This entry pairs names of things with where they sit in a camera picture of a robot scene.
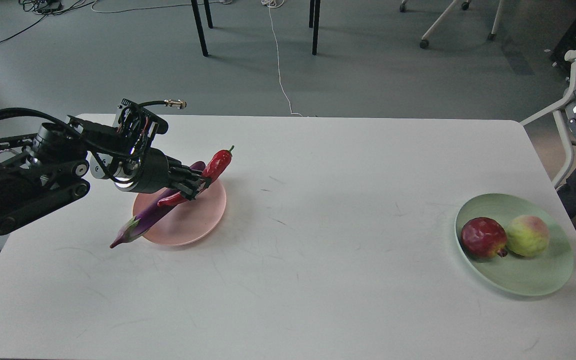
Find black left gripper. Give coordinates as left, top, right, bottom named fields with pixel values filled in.
left=68, top=98, right=214, bottom=201

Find red chili pepper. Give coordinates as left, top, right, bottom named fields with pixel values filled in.
left=157, top=146, right=234, bottom=208

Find purple eggplant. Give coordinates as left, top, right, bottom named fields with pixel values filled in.
left=109, top=187, right=188, bottom=249

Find green pink peach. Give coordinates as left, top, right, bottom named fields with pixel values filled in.
left=504, top=215, right=551, bottom=258

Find red pomegranate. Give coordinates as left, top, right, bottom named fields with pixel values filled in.
left=460, top=217, right=508, bottom=259

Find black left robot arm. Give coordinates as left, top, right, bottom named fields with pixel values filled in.
left=0, top=99, right=230, bottom=241

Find pink plate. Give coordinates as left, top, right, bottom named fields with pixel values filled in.
left=142, top=180, right=227, bottom=246

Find green plate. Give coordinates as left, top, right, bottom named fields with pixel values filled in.
left=454, top=193, right=574, bottom=297

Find black table legs left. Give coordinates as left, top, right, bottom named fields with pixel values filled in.
left=190, top=0, right=214, bottom=58

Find black table legs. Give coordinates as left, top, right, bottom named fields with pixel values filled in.
left=190, top=0, right=214, bottom=58
left=308, top=0, right=321, bottom=56

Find white rolling chair base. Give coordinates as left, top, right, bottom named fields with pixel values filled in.
left=419, top=0, right=506, bottom=50

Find black table legs right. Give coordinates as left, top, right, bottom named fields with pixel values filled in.
left=308, top=0, right=321, bottom=56

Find white floor cable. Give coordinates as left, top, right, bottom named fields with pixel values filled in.
left=260, top=0, right=304, bottom=118

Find black floor cables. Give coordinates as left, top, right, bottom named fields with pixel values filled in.
left=0, top=0, right=229, bottom=57

